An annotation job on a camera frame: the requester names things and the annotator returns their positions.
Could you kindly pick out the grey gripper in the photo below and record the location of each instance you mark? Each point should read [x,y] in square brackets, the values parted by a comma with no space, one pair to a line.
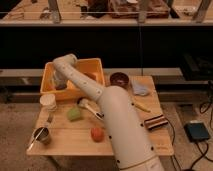
[59,81]

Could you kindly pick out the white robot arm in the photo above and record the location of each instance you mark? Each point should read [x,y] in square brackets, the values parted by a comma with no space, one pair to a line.
[132,147]

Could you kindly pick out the yellow plastic tray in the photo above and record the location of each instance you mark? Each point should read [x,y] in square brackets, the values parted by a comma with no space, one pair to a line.
[91,67]

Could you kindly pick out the green sponge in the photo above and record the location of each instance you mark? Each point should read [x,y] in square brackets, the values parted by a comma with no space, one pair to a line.
[74,114]

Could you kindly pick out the white paper cup stack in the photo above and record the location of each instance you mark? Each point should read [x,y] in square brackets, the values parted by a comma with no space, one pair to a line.
[48,102]

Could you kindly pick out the metal fork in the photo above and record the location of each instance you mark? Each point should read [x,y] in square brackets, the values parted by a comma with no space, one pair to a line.
[49,120]

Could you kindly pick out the wooden folding table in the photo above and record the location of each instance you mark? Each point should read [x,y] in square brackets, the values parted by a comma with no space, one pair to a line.
[73,138]

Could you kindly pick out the white dish brush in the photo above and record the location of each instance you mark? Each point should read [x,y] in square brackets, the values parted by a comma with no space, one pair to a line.
[84,103]

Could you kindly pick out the metal cup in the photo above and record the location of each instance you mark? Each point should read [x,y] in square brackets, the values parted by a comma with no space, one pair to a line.
[42,135]

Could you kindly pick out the dark brown bowl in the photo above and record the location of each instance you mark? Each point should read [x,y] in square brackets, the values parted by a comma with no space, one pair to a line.
[119,79]

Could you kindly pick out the red tomato toy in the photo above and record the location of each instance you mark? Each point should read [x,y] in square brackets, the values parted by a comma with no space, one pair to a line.
[97,134]

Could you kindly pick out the crumpled blue-grey cloth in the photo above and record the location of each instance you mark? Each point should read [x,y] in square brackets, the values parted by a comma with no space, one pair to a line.
[138,88]

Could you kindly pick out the yellow banana toy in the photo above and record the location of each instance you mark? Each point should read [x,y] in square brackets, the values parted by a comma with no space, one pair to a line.
[142,107]

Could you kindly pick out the striped brown cloth block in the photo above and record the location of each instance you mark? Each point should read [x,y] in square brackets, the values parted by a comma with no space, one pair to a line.
[155,122]

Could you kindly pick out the black foot pedal box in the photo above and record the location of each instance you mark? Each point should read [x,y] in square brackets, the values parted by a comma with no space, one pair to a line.
[196,132]

